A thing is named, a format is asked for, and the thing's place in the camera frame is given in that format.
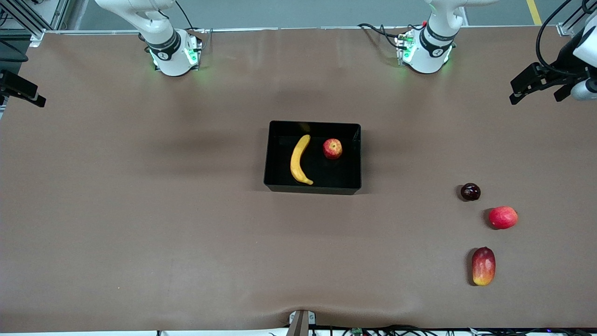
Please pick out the red pomegranate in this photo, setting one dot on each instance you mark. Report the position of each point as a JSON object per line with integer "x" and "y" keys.
{"x": 503, "y": 218}

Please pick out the dark purple round fruit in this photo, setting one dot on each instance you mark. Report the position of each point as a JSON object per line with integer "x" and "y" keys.
{"x": 470, "y": 192}

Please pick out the red yellow mango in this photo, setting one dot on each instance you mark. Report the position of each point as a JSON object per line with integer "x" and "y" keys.
{"x": 483, "y": 267}

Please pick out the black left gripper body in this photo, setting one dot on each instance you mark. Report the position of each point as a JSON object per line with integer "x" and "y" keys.
{"x": 562, "y": 63}

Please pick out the brown table cover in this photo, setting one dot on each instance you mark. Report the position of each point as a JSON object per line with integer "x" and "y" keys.
{"x": 140, "y": 210}

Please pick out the aluminium frame post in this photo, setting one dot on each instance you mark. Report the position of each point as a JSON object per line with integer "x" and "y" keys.
{"x": 58, "y": 11}
{"x": 566, "y": 28}

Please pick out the small red yellow apple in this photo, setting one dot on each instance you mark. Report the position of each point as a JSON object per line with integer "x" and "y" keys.
{"x": 332, "y": 149}

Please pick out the yellow banana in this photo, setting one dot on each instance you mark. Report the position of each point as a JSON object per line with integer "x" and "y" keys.
{"x": 296, "y": 161}

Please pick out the front camera mount bracket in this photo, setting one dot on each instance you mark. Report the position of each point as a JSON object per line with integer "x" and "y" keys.
{"x": 298, "y": 326}

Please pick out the black rectangular plastic box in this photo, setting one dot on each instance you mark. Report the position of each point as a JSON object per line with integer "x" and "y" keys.
{"x": 329, "y": 179}

